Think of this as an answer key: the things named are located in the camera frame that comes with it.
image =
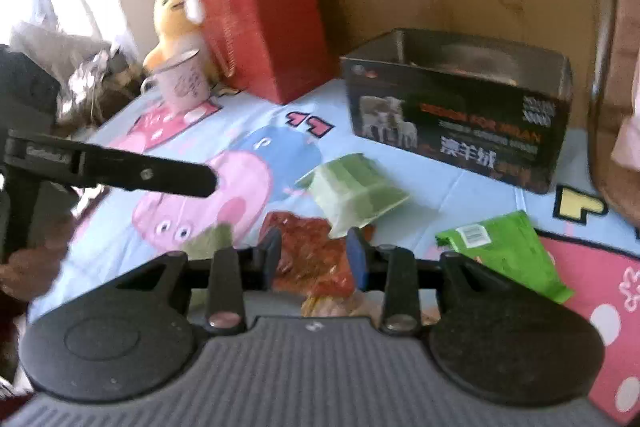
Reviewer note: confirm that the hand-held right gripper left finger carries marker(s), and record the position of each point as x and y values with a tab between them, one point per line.
273	253

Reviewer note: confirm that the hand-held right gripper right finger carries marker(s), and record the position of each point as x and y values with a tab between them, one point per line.
357	257

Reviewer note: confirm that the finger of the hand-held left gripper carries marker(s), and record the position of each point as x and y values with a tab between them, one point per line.
160	174

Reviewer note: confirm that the red snack packet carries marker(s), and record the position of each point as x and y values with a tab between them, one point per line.
310	247

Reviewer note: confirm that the pale green snack packet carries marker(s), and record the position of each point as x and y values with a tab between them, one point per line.
350	192

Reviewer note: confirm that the bright green snack packet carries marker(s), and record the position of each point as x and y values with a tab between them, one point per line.
510	252

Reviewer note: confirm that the black box with sheep print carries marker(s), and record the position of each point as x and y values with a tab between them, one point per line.
450	127

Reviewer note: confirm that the person's left hand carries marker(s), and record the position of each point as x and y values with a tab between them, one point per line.
35	272

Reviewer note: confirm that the pile of dark clutter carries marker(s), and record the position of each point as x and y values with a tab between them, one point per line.
95	77

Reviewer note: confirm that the pink enamel mug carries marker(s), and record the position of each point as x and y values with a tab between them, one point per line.
185	82

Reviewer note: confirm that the cartoon printed blanket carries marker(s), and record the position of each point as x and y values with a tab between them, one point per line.
450	189

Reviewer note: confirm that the yellow plush duck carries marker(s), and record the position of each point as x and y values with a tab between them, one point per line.
170	17

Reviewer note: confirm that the red gift bag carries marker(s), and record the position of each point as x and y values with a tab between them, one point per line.
270	32

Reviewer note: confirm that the dark red clothing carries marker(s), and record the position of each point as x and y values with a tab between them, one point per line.
12	347

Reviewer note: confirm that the wooden chair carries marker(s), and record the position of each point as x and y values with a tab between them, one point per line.
607	167

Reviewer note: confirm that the large pink snack bag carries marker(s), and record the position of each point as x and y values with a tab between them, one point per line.
631	132

